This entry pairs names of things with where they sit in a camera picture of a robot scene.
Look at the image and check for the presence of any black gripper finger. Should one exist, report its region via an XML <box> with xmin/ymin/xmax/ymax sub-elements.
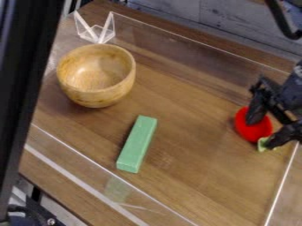
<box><xmin>246</xmin><ymin>88</ymin><xmax>269</xmax><ymax>125</ymax></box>
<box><xmin>265</xmin><ymin>119</ymin><xmax>302</xmax><ymax>149</ymax></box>

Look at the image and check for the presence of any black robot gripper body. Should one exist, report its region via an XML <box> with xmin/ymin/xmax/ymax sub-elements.
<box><xmin>250</xmin><ymin>74</ymin><xmax>302</xmax><ymax>124</ymax></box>

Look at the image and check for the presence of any red plush strawberry toy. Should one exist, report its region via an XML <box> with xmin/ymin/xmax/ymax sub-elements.
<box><xmin>235</xmin><ymin>107</ymin><xmax>273</xmax><ymax>153</ymax></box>

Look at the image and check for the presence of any dark robot arm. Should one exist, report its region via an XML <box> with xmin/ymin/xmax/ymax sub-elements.
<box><xmin>244</xmin><ymin>0</ymin><xmax>302</xmax><ymax>149</ymax></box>

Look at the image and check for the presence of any green rectangular block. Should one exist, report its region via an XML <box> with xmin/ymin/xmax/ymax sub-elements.
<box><xmin>116</xmin><ymin>115</ymin><xmax>156</xmax><ymax>173</ymax></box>

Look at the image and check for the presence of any wooden bowl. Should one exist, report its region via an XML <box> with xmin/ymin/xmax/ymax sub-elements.
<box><xmin>56</xmin><ymin>44</ymin><xmax>136</xmax><ymax>108</ymax></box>

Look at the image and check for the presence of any clear acrylic corner bracket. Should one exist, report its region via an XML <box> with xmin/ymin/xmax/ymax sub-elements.
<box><xmin>73</xmin><ymin>11</ymin><xmax>116</xmax><ymax>44</ymax></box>

